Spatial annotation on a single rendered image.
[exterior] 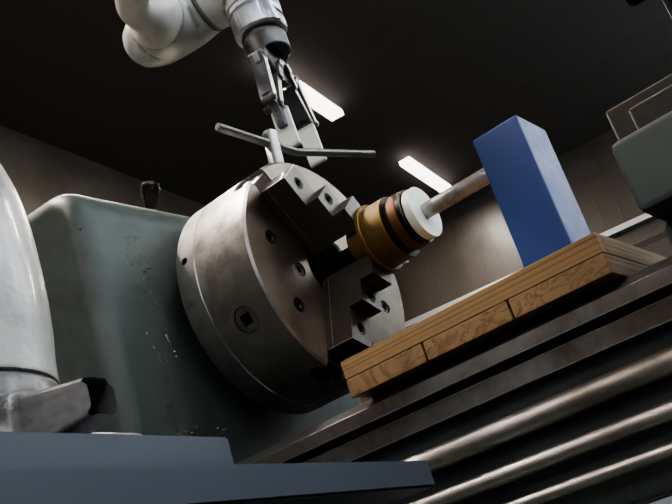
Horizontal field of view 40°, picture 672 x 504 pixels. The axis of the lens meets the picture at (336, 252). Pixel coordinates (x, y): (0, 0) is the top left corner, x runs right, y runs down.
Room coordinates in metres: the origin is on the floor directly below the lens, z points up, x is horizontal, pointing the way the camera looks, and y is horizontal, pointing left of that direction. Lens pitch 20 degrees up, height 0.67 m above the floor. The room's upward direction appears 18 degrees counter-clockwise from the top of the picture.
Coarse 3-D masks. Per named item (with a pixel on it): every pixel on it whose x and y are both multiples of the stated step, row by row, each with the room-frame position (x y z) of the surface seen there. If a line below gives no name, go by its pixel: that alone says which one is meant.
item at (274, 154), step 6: (264, 132) 1.18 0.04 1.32; (270, 132) 1.18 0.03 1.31; (276, 132) 1.19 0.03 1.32; (270, 138) 1.18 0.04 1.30; (276, 138) 1.19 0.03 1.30; (270, 144) 1.18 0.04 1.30; (276, 144) 1.18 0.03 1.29; (270, 150) 1.18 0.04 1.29; (276, 150) 1.18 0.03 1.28; (270, 156) 1.18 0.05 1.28; (276, 156) 1.18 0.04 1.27; (282, 156) 1.19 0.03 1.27; (270, 162) 1.18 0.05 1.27; (276, 162) 1.18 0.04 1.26
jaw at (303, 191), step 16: (256, 176) 1.09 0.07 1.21; (288, 176) 1.05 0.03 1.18; (272, 192) 1.06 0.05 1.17; (288, 192) 1.06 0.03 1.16; (304, 192) 1.07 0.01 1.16; (320, 192) 1.07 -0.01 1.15; (288, 208) 1.07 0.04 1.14; (304, 208) 1.07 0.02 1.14; (320, 208) 1.07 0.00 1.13; (336, 208) 1.08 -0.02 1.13; (352, 208) 1.08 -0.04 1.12; (288, 224) 1.09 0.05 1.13; (304, 224) 1.09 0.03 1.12; (320, 224) 1.08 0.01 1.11; (336, 224) 1.08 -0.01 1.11; (352, 224) 1.08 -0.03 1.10; (304, 240) 1.11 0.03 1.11; (320, 240) 1.10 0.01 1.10; (336, 240) 1.10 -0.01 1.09
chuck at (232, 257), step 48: (240, 192) 1.05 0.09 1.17; (336, 192) 1.21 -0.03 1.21; (240, 240) 1.02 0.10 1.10; (288, 240) 1.09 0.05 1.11; (240, 288) 1.03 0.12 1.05; (288, 288) 1.06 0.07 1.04; (240, 336) 1.07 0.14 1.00; (288, 336) 1.05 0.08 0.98; (384, 336) 1.21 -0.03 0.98; (288, 384) 1.12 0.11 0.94; (336, 384) 1.14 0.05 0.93
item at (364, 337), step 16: (368, 256) 1.08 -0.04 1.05; (336, 272) 1.11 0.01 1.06; (352, 272) 1.09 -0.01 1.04; (368, 272) 1.08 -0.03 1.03; (384, 272) 1.10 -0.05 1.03; (336, 288) 1.11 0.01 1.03; (352, 288) 1.09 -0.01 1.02; (368, 288) 1.09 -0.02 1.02; (384, 288) 1.11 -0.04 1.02; (336, 304) 1.10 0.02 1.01; (352, 304) 1.08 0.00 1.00; (368, 304) 1.09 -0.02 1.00; (336, 320) 1.09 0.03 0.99; (352, 320) 1.08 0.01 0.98; (368, 320) 1.11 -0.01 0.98; (336, 336) 1.09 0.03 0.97; (352, 336) 1.07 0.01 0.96; (368, 336) 1.10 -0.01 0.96; (336, 352) 1.10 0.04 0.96; (352, 352) 1.11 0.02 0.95; (336, 368) 1.11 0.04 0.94
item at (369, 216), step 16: (400, 192) 1.06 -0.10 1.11; (368, 208) 1.07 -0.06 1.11; (384, 208) 1.06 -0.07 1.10; (400, 208) 1.04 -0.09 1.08; (368, 224) 1.06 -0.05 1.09; (384, 224) 1.06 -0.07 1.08; (400, 224) 1.05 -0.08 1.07; (352, 240) 1.09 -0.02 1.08; (368, 240) 1.07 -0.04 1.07; (384, 240) 1.06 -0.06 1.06; (400, 240) 1.07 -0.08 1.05; (416, 240) 1.06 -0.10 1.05; (432, 240) 1.09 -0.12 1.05; (384, 256) 1.08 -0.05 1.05; (400, 256) 1.08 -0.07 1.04
